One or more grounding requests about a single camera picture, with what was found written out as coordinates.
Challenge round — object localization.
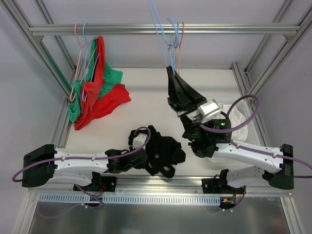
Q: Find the black tank top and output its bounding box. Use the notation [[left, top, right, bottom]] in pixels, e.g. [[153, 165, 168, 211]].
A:
[[145, 125, 186, 178]]

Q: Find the white tank top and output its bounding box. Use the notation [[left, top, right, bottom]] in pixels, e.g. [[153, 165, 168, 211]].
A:
[[219, 103, 249, 144]]

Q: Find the blue hanger of white top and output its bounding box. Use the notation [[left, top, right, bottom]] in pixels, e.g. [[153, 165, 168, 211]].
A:
[[167, 17, 179, 74]]

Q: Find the blue hanger of black top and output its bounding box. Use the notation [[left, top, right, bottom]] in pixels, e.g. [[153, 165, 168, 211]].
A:
[[148, 0, 171, 67]]

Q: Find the pink hanger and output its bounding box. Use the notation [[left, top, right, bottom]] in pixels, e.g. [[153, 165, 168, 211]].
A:
[[178, 22, 185, 74], [70, 23, 97, 101]]

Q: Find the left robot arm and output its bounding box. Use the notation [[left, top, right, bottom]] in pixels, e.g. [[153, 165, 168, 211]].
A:
[[21, 127, 151, 191]]

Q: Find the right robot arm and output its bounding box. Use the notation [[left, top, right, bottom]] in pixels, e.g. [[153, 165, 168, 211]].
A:
[[166, 66, 294, 194]]

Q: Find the green tank top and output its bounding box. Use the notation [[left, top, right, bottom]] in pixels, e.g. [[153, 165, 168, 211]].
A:
[[68, 38, 123, 123]]

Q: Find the red tank top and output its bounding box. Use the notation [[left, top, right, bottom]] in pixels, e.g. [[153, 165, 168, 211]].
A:
[[74, 36, 131, 131]]

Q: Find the blue hanger of red top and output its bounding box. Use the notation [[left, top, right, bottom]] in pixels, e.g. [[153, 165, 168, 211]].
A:
[[81, 23, 100, 100]]

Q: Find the white plastic basket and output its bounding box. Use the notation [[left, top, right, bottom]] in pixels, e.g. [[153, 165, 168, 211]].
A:
[[207, 98, 259, 169]]

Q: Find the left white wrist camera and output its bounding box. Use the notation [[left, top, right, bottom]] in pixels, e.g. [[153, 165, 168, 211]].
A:
[[132, 133, 147, 149]]

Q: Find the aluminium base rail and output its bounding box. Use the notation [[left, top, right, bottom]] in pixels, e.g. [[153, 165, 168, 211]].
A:
[[28, 174, 293, 196]]

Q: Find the aluminium hanging rail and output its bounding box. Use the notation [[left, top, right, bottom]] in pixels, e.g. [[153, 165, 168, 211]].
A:
[[29, 23, 301, 36]]

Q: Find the white slotted cable duct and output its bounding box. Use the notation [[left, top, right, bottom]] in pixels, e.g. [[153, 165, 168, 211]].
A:
[[39, 193, 221, 206]]

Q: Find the aluminium frame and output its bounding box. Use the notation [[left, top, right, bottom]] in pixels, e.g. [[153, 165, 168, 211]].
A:
[[0, 0, 312, 234]]

